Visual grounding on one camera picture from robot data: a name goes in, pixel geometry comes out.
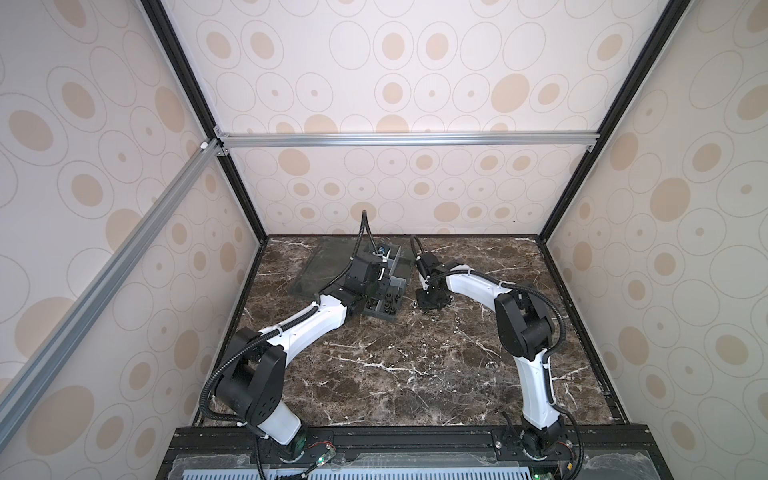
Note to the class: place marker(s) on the clear compartment organizer box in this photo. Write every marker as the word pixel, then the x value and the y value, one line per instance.
pixel 324 271

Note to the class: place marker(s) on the diagonal aluminium frame bar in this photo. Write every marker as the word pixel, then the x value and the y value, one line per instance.
pixel 48 360

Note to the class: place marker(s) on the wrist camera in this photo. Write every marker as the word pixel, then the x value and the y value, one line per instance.
pixel 390 255
pixel 427 263

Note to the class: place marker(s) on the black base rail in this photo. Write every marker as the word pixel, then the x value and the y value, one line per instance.
pixel 417 452

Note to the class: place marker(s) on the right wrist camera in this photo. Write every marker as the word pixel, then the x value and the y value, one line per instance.
pixel 427 263

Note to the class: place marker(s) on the horizontal aluminium frame bar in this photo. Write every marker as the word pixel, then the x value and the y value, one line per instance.
pixel 424 139

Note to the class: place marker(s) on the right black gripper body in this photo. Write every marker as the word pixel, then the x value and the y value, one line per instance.
pixel 432 294

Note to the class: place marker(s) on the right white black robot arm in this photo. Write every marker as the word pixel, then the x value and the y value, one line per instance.
pixel 529 327

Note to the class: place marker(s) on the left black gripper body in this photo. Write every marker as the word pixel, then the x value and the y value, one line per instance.
pixel 379 289

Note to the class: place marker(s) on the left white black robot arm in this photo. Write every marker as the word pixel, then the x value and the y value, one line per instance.
pixel 247 387

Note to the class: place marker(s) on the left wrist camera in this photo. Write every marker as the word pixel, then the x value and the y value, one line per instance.
pixel 390 255

